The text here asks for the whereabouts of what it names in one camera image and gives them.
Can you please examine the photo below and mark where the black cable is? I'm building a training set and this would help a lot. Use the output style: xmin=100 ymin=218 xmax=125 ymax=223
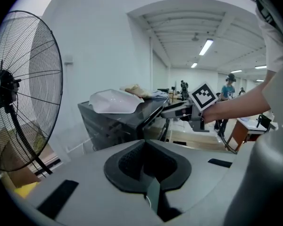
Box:
xmin=216 ymin=120 xmax=238 ymax=155

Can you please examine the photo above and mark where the wooden table with white top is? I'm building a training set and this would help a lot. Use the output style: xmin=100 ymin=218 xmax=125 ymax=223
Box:
xmin=225 ymin=116 xmax=279 ymax=152

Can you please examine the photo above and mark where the brown cardboard box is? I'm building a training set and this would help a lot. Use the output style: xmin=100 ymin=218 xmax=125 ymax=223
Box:
xmin=0 ymin=166 xmax=42 ymax=190

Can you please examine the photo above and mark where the white plastic sheet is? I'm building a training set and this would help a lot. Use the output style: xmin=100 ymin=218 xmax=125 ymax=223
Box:
xmin=88 ymin=89 xmax=145 ymax=114

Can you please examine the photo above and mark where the wooden plank platform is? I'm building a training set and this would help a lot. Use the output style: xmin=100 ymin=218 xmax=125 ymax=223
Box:
xmin=170 ymin=128 xmax=228 ymax=152

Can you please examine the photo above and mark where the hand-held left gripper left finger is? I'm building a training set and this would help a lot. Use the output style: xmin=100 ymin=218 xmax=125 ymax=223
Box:
xmin=25 ymin=139 xmax=164 ymax=226

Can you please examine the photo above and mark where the large black standing fan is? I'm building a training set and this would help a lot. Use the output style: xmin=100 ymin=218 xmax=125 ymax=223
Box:
xmin=0 ymin=10 xmax=64 ymax=178

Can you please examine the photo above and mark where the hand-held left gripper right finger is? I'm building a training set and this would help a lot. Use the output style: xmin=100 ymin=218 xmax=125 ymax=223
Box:
xmin=145 ymin=139 xmax=251 ymax=226

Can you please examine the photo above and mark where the person's right forearm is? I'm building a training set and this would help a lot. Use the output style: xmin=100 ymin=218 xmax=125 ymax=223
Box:
xmin=202 ymin=71 xmax=278 ymax=124

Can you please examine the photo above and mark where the pale blue cloth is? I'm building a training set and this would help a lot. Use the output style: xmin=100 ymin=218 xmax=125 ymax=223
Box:
xmin=151 ymin=89 xmax=170 ymax=98

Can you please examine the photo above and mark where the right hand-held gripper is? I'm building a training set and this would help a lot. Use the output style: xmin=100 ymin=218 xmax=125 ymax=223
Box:
xmin=160 ymin=81 xmax=219 ymax=132

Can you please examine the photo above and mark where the black harness strap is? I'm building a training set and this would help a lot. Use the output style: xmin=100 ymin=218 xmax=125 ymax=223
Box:
xmin=251 ymin=0 xmax=278 ymax=27

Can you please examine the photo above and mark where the person's white T-shirt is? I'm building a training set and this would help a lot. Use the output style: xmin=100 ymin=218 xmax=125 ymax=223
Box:
xmin=254 ymin=0 xmax=283 ymax=73

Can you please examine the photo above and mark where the small black tool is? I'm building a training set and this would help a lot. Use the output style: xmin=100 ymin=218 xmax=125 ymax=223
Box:
xmin=256 ymin=113 xmax=272 ymax=129

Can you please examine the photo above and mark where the cream cloth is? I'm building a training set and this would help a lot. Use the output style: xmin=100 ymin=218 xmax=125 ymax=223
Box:
xmin=119 ymin=83 xmax=153 ymax=99

